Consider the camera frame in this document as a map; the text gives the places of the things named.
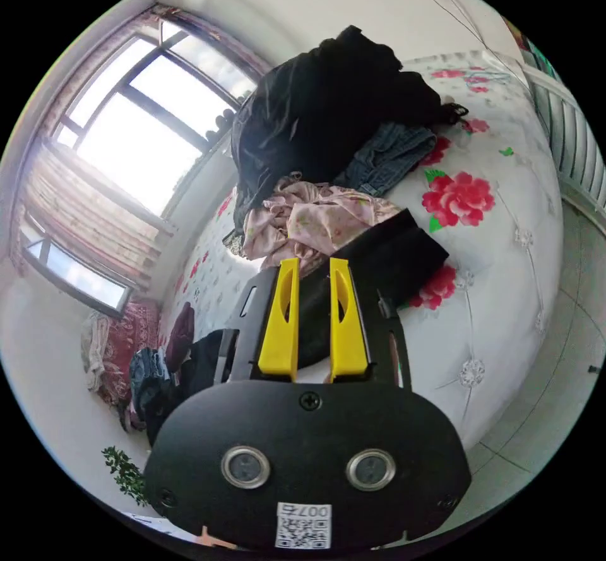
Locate window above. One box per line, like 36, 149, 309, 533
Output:
22, 20, 259, 318

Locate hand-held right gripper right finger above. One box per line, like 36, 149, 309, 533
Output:
329, 257, 371, 381

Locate pile of clothes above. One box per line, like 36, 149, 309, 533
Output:
222, 25, 470, 274
126, 300, 240, 448

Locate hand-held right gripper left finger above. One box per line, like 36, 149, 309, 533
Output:
257, 257, 300, 379

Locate pink patterned curtain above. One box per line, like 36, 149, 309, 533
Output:
9, 2, 268, 293

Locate black long sleeve shirt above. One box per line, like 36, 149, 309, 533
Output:
299, 208, 450, 369

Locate bed with floral sheet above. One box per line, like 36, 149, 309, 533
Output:
160, 49, 565, 454

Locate red patterned blanket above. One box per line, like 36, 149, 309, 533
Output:
79, 302, 163, 411

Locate green plant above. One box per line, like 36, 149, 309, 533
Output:
100, 445, 153, 509

